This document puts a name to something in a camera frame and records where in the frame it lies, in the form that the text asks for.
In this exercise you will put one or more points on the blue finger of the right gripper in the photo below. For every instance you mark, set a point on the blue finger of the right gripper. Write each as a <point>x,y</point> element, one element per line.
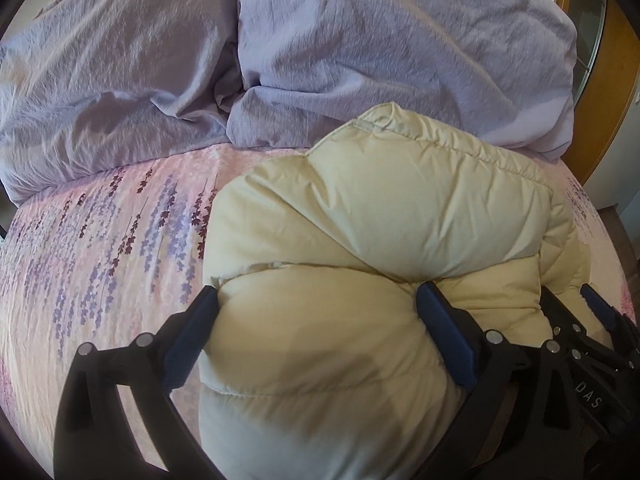
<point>604,312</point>

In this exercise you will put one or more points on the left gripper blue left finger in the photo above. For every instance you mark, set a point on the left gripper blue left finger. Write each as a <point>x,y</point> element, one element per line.
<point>183,337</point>

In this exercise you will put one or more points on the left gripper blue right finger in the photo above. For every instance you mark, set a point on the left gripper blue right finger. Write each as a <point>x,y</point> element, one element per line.
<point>455,333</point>

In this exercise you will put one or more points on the cream quilted puffer jacket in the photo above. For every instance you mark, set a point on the cream quilted puffer jacket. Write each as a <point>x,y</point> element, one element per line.
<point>318,366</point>

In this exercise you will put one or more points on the pink floral bed sheet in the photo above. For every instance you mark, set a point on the pink floral bed sheet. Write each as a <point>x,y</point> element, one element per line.
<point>107,258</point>

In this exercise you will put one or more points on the left lavender pillow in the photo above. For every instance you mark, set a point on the left lavender pillow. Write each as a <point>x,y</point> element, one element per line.
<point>93,85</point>

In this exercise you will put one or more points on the lavender pillow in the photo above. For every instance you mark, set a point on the lavender pillow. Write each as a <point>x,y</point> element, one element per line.
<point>93,85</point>
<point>499,69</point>

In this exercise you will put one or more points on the right lavender pillow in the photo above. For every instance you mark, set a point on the right lavender pillow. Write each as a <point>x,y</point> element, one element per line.
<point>499,69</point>

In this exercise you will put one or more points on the wooden bed frame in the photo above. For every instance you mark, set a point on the wooden bed frame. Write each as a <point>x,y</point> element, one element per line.
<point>604,155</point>

